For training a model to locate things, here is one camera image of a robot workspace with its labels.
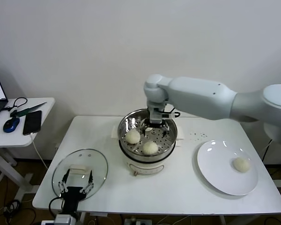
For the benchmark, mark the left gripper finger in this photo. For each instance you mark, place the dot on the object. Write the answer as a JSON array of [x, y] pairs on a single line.
[[90, 179], [65, 179]]

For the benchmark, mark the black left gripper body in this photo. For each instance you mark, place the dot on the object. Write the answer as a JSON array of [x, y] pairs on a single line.
[[72, 194]]

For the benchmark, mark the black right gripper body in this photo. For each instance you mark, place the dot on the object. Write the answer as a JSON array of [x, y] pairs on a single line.
[[162, 109]]

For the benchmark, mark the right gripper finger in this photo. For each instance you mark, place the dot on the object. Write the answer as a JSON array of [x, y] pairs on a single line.
[[143, 129], [165, 131]]

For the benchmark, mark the white steamed baozi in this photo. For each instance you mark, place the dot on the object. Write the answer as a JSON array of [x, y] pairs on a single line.
[[241, 165], [132, 137], [150, 148], [149, 129]]

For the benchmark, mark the round glass pot lid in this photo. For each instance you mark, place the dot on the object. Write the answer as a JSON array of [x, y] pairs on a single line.
[[97, 160]]

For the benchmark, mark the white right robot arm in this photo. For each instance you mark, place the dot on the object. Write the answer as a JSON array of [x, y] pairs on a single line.
[[196, 96]]

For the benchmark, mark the perforated steel steamer basket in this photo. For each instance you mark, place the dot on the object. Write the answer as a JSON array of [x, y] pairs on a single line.
[[164, 145]]

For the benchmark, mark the white electric pot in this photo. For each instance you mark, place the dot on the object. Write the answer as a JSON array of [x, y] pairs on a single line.
[[145, 167]]

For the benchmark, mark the large white plate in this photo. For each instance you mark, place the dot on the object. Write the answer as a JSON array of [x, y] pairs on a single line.
[[210, 159]]

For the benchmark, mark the floor power strip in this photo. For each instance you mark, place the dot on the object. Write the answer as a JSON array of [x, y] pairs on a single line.
[[138, 222]]

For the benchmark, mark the black smartphone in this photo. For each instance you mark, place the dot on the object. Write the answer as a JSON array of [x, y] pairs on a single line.
[[32, 122]]

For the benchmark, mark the white side table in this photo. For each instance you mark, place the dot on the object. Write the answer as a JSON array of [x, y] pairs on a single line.
[[4, 140]]

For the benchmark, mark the blue computer mouse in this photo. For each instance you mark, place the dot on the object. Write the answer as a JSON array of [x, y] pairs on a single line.
[[11, 124]]

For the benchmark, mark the dark green flat tool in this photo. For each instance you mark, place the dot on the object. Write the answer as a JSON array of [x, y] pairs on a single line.
[[25, 112]]

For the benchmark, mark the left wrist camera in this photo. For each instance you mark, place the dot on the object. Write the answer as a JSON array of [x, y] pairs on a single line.
[[48, 222]]

